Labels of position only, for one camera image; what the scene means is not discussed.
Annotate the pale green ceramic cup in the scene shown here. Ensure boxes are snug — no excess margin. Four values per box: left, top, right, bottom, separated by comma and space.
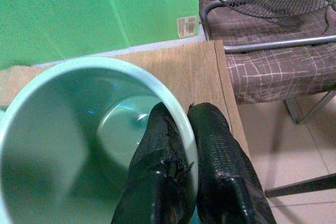
0, 56, 199, 224

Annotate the brown patterned cushioned chair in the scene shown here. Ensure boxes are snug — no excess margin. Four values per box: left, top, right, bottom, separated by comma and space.
198, 0, 336, 198

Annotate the beige shipping label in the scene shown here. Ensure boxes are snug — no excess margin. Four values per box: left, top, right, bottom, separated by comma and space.
177, 15, 197, 38

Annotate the green cardboard box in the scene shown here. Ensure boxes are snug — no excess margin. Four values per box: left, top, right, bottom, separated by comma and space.
0, 0, 201, 70

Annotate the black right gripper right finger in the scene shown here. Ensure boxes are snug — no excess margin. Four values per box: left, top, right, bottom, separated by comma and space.
186, 102, 277, 224

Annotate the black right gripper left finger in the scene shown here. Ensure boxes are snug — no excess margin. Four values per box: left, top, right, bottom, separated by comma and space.
110, 101, 195, 224

